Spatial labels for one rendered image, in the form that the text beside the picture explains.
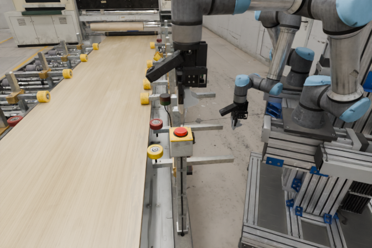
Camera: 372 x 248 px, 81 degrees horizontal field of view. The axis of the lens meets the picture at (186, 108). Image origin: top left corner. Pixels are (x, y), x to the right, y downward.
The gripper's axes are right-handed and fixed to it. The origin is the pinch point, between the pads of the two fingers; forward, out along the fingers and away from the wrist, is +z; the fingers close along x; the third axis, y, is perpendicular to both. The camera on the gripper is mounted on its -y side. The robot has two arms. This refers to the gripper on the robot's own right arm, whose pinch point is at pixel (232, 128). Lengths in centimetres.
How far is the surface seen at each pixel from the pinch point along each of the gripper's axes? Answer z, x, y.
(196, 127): -3.5, -1.2, -23.7
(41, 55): -28, 83, -145
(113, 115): -8, 11, -75
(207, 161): 1.4, -26.4, -20.9
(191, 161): 0.6, -26.4, -29.5
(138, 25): -24, 251, -79
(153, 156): -7, -29, -49
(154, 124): -8.1, -2.5, -49.2
